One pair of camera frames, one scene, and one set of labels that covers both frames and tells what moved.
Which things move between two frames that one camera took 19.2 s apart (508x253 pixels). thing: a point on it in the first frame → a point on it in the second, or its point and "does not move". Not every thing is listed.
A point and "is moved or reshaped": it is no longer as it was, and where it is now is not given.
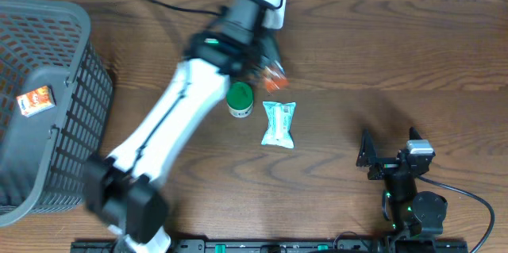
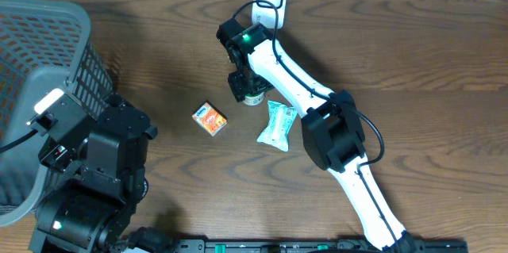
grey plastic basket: [44, 157] does not move
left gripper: [267, 47] → [53, 158]
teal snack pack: [279, 116] does not move
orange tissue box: [275, 83] is moved or reshaped
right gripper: [367, 153] → [236, 86]
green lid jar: [240, 97] → [254, 100]
